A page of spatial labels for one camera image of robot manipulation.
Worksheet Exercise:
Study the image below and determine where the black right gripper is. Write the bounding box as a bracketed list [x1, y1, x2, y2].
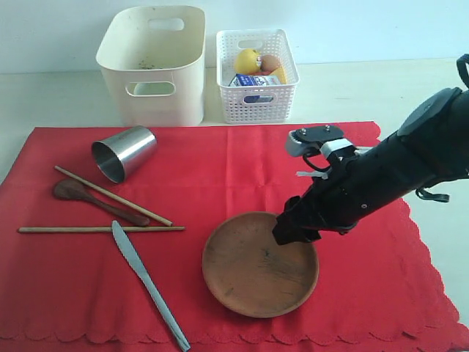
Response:
[272, 142, 418, 246]

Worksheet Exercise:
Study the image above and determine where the brown wooden plate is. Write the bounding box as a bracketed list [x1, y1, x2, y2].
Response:
[202, 211, 320, 318]

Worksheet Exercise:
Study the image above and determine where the yellow cheese wedge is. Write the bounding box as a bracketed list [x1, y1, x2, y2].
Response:
[271, 66, 287, 84]

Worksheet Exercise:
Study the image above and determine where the blue white milk carton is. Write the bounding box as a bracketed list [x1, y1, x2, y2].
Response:
[229, 73, 281, 104]

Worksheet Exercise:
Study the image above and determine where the brown egg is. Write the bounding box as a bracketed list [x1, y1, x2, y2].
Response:
[261, 54, 281, 73]

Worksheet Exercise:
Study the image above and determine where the wooden chopstick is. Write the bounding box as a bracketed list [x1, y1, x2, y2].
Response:
[54, 166, 173, 227]
[18, 226, 185, 233]

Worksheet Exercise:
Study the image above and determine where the stainless steel table knife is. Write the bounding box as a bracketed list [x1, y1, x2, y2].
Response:
[111, 220, 191, 351]

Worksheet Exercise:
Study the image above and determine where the yellow lemon with sticker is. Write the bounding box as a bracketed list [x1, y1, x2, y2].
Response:
[234, 48, 262, 75]

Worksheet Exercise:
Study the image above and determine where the stainless steel cup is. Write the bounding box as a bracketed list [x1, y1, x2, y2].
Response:
[91, 125, 157, 183]

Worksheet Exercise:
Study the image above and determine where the dark wooden spoon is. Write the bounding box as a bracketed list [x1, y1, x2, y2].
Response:
[52, 179, 150, 227]

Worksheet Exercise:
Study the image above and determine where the pale green bowl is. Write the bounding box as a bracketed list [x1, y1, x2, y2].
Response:
[133, 82, 174, 96]

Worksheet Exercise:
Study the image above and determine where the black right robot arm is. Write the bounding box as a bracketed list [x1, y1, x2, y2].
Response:
[273, 87, 468, 245]

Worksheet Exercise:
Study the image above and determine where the red scalloped table cloth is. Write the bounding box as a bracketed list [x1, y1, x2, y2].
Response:
[1, 125, 468, 351]

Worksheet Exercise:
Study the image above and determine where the white perforated plastic basket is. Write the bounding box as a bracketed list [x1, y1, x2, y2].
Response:
[215, 29, 300, 124]

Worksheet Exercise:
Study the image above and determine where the cream plastic storage bin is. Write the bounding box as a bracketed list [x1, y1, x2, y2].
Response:
[96, 5, 205, 126]

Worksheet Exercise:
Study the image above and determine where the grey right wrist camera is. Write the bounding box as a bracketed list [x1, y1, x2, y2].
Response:
[285, 125, 344, 157]

